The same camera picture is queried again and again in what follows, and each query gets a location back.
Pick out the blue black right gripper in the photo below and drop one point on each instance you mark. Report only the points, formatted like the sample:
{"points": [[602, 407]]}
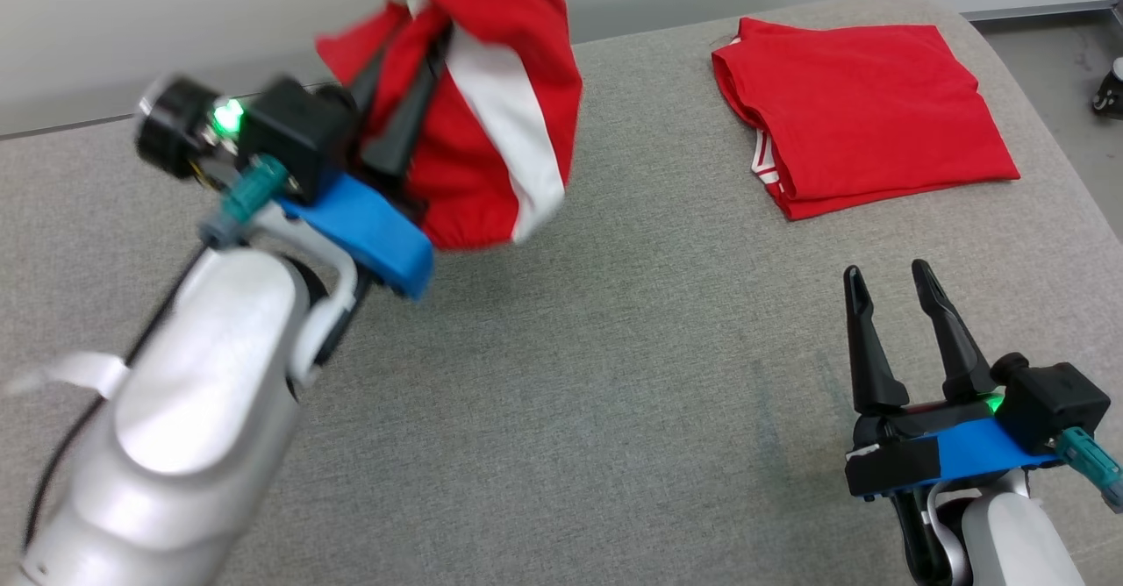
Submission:
{"points": [[974, 450]]}

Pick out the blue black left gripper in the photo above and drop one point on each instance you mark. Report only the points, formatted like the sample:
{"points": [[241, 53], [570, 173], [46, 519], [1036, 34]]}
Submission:
{"points": [[368, 226]]}

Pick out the red white-striped shorts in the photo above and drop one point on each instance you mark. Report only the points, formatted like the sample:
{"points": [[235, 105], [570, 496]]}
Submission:
{"points": [[491, 7]]}

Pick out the red basketball jersey shirt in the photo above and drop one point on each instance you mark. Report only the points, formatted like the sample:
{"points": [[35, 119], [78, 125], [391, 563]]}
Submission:
{"points": [[877, 103]]}

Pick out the black white caster base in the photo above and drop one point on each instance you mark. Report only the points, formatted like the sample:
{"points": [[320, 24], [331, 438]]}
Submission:
{"points": [[1110, 90]]}

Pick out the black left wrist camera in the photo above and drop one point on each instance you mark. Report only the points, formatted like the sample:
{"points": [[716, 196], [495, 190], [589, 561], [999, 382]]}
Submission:
{"points": [[294, 130]]}

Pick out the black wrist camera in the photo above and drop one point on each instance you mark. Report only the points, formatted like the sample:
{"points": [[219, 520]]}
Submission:
{"points": [[294, 130], [1053, 402]]}

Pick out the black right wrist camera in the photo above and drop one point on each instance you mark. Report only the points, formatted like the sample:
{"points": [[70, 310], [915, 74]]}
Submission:
{"points": [[1053, 402]]}

